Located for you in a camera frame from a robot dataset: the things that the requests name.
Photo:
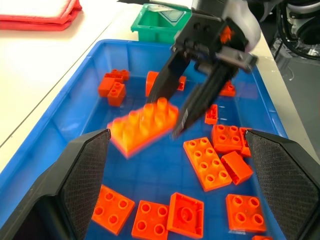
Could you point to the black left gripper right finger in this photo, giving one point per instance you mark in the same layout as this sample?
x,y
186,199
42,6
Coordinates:
x,y
285,180

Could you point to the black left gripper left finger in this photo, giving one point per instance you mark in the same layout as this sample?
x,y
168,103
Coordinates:
x,y
75,175

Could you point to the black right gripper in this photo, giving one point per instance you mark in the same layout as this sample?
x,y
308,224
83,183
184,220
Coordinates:
x,y
207,37

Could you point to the orange eight-stud toy brick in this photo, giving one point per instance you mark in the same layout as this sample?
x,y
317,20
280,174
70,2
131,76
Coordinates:
x,y
207,163
143,126

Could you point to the small green plastic bin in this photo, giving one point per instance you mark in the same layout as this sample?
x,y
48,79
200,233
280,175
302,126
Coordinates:
x,y
152,31

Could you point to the large blue plastic bin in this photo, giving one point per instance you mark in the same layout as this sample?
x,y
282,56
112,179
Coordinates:
x,y
150,175

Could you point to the orange four-stud toy brick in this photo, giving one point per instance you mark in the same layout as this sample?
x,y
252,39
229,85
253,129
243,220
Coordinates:
x,y
104,87
211,114
185,216
237,167
226,138
245,146
150,221
116,94
112,210
117,74
246,212
228,89

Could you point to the clear plastic bag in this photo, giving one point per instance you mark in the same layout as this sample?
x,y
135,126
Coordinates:
x,y
172,16

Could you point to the folded red and white cloth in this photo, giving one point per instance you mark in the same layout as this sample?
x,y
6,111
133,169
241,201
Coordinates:
x,y
37,21

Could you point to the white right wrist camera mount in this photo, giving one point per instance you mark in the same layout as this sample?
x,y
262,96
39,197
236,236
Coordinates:
x,y
246,22

